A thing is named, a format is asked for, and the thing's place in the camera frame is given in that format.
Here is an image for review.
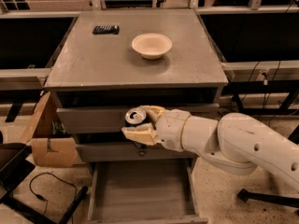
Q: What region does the grey top drawer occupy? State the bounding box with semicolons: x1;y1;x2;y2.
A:
57;104;219;134

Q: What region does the grey open bottom drawer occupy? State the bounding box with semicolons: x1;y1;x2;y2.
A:
87;159;208;224

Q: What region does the black desk leg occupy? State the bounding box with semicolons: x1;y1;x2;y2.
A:
233;93;245;112

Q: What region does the dark snack bar packet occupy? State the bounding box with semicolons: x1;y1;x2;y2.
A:
93;25;120;35

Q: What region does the white paper bowl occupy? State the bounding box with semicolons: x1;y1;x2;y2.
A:
132;34;172;60

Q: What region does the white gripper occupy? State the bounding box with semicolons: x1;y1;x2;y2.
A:
121;105;191;152

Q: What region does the blue pepsi can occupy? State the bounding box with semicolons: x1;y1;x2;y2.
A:
124;106;150;149

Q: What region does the grey middle drawer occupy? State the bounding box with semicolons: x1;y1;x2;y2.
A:
76;142;196;162

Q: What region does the black floor cable left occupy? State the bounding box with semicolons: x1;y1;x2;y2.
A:
28;171;78;224

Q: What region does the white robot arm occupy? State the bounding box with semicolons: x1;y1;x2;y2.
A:
121;105;299;190

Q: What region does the brown cardboard box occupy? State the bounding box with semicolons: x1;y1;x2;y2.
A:
20;92;78;168

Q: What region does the black cables right floor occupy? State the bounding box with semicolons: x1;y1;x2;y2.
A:
217;61;299;119

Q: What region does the black chair left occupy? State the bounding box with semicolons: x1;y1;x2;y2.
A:
0;131;90;224

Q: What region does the grey drawer cabinet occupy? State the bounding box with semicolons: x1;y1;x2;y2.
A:
44;8;229;173

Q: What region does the black office chair right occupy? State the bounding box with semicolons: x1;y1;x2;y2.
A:
237;125;299;208

